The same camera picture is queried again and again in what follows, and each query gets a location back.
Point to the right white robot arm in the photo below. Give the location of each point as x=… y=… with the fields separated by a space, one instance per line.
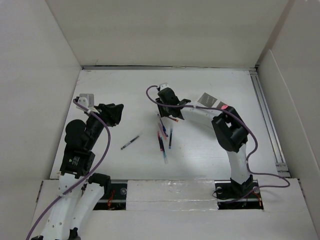
x=226 y=123

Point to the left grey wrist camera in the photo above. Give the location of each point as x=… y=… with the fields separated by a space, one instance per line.
x=86 y=100

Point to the back aluminium rail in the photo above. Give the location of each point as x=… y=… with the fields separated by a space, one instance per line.
x=158 y=67

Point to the red pink long pen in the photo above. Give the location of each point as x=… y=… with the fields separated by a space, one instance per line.
x=162 y=147

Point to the aluminium rail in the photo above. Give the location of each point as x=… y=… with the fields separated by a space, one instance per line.
x=158 y=67
x=279 y=158

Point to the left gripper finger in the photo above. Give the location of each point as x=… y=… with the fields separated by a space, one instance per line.
x=107 y=111
x=116 y=111

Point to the blue pen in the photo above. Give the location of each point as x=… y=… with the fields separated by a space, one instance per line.
x=162 y=125
x=170 y=138

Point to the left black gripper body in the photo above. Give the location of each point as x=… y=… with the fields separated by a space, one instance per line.
x=96 y=123

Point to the white foam front block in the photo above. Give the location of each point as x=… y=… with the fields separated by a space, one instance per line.
x=171 y=195

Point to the right aluminium rail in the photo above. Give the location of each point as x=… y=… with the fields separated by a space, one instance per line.
x=279 y=158

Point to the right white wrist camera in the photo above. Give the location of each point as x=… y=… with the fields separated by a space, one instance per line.
x=162 y=86

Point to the white two-slot desk organizer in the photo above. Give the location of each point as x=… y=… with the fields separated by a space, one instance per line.
x=210 y=101

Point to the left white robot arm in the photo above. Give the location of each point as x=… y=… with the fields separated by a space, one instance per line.
x=80 y=187

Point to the black pen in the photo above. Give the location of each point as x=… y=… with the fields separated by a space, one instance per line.
x=130 y=142

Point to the front black mounting rail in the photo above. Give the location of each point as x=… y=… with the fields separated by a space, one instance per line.
x=115 y=199

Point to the pink capped small bottle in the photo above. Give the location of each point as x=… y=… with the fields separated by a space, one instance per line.
x=224 y=107

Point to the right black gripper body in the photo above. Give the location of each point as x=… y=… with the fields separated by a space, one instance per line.
x=164 y=110

